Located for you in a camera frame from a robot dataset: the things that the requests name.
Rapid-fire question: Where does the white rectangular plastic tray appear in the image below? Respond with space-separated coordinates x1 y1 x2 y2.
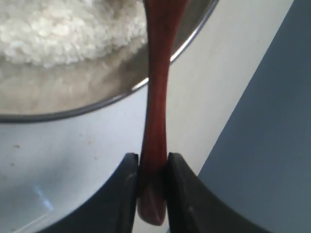
0 0 292 233

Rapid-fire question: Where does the dark red wooden spoon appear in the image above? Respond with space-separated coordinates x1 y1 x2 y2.
137 0 188 226

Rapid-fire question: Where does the steel bowl of rice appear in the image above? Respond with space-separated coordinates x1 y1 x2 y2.
0 0 219 123

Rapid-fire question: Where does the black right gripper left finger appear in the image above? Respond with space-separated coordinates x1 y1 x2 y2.
41 153 138 233

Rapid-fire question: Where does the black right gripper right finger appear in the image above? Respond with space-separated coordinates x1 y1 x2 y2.
166 153 267 233

